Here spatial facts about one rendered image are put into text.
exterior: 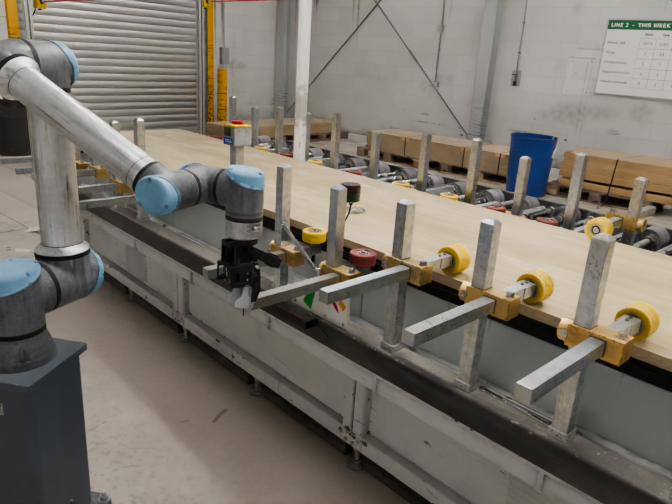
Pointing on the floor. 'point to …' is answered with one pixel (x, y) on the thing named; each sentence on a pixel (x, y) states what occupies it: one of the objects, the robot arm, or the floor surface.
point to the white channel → (302, 78)
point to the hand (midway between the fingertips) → (247, 310)
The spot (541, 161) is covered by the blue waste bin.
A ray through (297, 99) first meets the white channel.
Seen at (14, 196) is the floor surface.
